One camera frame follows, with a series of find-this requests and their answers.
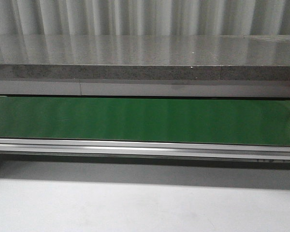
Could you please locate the grey granite counter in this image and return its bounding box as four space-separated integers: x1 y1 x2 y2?
0 35 290 99

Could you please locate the green conveyor belt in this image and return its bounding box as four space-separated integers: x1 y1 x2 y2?
0 96 290 162

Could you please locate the white curtain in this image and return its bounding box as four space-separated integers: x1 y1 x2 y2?
0 0 290 36

